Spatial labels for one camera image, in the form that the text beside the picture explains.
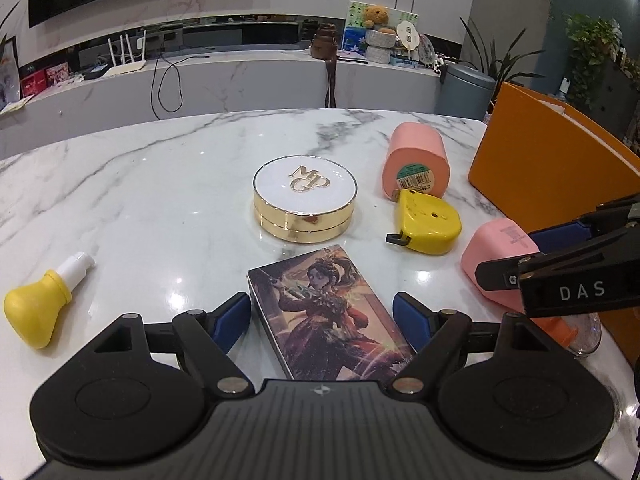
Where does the clear glass dish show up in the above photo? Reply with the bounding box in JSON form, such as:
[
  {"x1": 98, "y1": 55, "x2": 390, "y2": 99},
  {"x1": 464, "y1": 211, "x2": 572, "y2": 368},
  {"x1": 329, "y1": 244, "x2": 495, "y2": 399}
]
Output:
[{"x1": 537, "y1": 312, "x2": 602, "y2": 359}]

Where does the patterned decorative plate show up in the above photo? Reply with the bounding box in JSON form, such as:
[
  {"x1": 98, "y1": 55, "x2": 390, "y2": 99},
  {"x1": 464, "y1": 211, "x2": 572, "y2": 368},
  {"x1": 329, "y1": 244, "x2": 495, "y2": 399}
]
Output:
[{"x1": 417, "y1": 35, "x2": 439, "y2": 67}]

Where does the brown teddy bear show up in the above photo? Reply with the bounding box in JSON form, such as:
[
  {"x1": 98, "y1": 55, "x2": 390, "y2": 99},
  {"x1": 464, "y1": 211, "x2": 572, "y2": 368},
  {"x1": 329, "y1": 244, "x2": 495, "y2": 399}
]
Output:
[{"x1": 362, "y1": 5, "x2": 391, "y2": 30}]

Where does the bushy green plant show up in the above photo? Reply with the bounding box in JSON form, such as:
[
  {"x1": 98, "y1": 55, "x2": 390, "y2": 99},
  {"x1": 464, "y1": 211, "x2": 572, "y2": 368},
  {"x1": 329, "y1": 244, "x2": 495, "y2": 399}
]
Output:
[{"x1": 565, "y1": 12, "x2": 640, "y2": 111}]

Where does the orange cardboard box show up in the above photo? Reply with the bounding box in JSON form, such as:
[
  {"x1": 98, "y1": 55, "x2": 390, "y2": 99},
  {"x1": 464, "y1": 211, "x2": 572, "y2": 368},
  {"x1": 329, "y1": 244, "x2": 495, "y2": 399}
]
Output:
[{"x1": 467, "y1": 81, "x2": 640, "y2": 376}]

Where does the long leaf potted plant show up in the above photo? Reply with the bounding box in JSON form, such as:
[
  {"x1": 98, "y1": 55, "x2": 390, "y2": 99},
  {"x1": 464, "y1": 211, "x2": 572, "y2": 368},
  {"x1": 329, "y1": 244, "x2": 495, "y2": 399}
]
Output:
[{"x1": 460, "y1": 15, "x2": 546, "y2": 106}]

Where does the brown leather camera case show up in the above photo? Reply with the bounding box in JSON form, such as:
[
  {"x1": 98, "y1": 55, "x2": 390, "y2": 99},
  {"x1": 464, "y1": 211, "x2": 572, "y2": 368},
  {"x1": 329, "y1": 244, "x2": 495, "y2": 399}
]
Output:
[{"x1": 310, "y1": 22, "x2": 342, "y2": 108}]

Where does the gold round compact case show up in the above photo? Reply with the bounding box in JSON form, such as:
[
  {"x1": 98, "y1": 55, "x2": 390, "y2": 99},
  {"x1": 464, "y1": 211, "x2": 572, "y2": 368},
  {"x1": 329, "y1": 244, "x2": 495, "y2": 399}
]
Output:
[{"x1": 251, "y1": 155, "x2": 359, "y2": 245}]

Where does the figure print card box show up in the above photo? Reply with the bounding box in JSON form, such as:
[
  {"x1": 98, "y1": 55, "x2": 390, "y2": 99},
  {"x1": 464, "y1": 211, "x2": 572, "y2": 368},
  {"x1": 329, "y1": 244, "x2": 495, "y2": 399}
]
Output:
[{"x1": 247, "y1": 245, "x2": 418, "y2": 382}]

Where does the flower painting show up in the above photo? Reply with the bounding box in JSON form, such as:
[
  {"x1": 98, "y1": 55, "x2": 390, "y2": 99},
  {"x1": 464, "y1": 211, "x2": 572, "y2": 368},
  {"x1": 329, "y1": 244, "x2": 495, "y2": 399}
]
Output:
[{"x1": 342, "y1": 0, "x2": 418, "y2": 68}]

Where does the yellow bottle white cap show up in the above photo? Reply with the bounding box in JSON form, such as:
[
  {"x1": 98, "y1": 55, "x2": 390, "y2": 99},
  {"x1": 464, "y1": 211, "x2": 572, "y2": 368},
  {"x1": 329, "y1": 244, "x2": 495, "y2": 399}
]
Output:
[{"x1": 4, "y1": 252, "x2": 96, "y2": 350}]

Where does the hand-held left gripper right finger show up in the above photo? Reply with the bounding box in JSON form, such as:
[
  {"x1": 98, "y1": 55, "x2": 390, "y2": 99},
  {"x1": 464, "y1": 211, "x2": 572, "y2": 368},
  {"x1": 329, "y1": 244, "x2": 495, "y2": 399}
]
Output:
[{"x1": 385, "y1": 291, "x2": 548, "y2": 397}]

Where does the pink container green label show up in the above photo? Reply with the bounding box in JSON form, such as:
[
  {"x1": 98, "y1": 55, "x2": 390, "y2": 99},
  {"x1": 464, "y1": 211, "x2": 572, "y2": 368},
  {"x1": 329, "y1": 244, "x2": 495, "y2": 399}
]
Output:
[{"x1": 381, "y1": 122, "x2": 451, "y2": 200}]

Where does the white router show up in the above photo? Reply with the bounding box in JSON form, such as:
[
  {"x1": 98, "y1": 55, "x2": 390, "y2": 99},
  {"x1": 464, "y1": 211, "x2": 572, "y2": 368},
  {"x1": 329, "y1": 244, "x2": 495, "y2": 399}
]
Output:
[{"x1": 102, "y1": 30, "x2": 148, "y2": 78}]

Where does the yellow tape measure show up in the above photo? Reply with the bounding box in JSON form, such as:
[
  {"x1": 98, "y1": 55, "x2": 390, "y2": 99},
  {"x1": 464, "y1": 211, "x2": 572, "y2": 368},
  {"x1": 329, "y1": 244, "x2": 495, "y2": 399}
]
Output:
[{"x1": 386, "y1": 189, "x2": 462, "y2": 256}]

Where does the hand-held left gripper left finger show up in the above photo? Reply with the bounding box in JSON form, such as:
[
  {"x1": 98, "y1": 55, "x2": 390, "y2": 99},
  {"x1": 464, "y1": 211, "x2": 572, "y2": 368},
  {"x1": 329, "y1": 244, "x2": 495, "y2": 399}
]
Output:
[{"x1": 92, "y1": 291, "x2": 255, "y2": 397}]

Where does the grey trash bin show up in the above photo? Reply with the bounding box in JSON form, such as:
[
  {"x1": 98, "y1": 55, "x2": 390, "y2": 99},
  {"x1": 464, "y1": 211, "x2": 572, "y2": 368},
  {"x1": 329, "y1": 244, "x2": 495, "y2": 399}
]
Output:
[{"x1": 435, "y1": 62, "x2": 497, "y2": 121}]

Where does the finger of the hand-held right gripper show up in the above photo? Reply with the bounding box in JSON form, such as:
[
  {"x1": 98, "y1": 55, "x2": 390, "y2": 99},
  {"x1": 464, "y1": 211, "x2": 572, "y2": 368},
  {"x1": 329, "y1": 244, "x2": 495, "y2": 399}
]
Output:
[
  {"x1": 475, "y1": 222, "x2": 640, "y2": 293},
  {"x1": 529, "y1": 196, "x2": 640, "y2": 256}
]

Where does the white hand fan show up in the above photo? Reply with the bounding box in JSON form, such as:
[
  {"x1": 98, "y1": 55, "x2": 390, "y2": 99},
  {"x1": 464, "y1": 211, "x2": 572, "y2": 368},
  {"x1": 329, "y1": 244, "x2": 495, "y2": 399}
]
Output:
[{"x1": 395, "y1": 20, "x2": 423, "y2": 56}]

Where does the black cable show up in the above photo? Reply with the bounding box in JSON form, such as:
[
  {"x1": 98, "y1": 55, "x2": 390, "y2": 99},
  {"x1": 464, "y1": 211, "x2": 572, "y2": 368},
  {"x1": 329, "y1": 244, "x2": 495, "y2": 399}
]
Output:
[{"x1": 150, "y1": 52, "x2": 211, "y2": 121}]

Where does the white marble television cabinet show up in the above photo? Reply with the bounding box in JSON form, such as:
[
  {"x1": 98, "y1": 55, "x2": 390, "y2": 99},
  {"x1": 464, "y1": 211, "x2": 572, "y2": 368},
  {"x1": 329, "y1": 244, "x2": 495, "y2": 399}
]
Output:
[{"x1": 0, "y1": 47, "x2": 443, "y2": 161}]

